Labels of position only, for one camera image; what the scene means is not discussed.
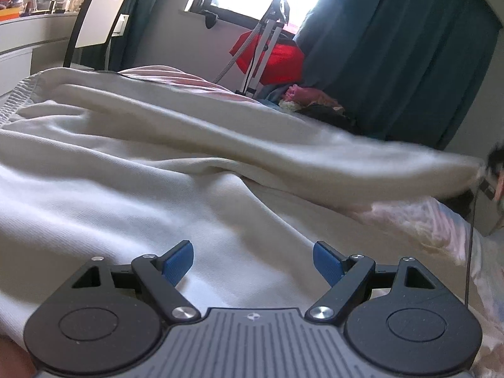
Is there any white drawer desk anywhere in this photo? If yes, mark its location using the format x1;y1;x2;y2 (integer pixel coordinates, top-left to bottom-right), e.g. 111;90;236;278
0;13;77;96

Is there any white sweat garment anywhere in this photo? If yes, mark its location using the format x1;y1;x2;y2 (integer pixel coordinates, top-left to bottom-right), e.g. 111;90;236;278
1;68;482;341

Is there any dark teal curtain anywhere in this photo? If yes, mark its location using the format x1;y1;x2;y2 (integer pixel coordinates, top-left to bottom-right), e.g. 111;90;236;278
295;0;501;149

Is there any white black chair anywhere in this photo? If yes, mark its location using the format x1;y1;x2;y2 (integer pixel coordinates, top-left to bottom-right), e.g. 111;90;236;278
62;0;125;70

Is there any orange box on desk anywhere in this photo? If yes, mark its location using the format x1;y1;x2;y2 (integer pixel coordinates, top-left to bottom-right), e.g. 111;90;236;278
0;7;21;21

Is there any pile of colourful clothes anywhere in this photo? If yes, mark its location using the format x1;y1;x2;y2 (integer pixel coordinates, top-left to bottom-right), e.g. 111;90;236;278
259;84;360;134

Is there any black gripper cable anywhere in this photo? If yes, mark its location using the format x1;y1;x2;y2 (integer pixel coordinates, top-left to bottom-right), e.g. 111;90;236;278
464;176;490;308

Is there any red bag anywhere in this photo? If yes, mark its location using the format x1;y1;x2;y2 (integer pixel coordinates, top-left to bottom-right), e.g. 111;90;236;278
229;31;304;85

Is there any pink striped bed sheet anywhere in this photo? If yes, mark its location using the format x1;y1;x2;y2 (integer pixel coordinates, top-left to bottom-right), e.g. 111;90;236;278
118;65;504;378

